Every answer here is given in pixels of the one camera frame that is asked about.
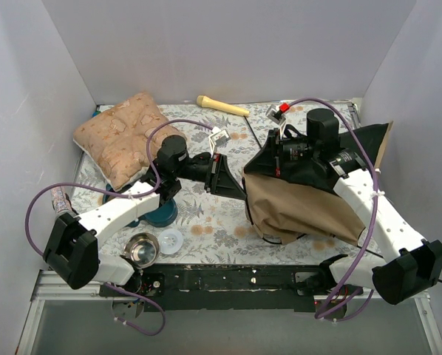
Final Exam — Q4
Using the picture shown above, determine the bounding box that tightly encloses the black tent pole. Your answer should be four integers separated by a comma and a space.
242, 110, 442, 288

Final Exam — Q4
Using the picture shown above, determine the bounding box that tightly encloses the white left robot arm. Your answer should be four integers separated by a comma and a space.
43, 135, 246, 296

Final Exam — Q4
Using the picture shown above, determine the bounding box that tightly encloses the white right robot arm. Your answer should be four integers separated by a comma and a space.
244, 103, 442, 305

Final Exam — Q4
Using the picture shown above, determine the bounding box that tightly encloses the teal double pet feeder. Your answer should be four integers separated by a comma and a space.
92, 181, 177, 231

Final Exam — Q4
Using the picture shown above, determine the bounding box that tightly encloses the floral table mat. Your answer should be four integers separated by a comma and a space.
73, 101, 375, 245

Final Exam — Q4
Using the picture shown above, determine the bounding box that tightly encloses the clear plastic lid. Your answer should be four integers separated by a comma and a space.
157, 229, 184, 255

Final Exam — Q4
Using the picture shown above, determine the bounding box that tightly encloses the stainless steel bowl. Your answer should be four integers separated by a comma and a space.
123, 232, 160, 269

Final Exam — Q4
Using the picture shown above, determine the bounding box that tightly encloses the peach patterned pillow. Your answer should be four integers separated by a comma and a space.
73, 92, 183, 192

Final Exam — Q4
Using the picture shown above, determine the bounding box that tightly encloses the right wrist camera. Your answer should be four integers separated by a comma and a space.
266, 103, 290, 126

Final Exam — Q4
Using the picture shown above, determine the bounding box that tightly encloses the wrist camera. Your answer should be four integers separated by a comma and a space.
208, 126, 231, 156
266, 103, 290, 126

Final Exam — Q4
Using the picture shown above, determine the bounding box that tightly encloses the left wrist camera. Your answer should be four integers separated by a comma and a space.
208, 126, 231, 156

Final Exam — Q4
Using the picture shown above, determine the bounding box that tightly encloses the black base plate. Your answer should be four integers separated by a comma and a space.
99, 254, 345, 312

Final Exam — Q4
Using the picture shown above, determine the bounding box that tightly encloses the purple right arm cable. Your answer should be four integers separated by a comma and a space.
289, 97, 384, 321

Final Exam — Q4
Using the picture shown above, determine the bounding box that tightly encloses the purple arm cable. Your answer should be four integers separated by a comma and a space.
289, 97, 384, 321
24, 118, 217, 336

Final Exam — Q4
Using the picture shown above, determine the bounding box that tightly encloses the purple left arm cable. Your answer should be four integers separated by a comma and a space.
24, 118, 217, 336

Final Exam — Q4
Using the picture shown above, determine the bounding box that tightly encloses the aluminium frame rail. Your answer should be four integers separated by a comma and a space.
16, 265, 442, 354

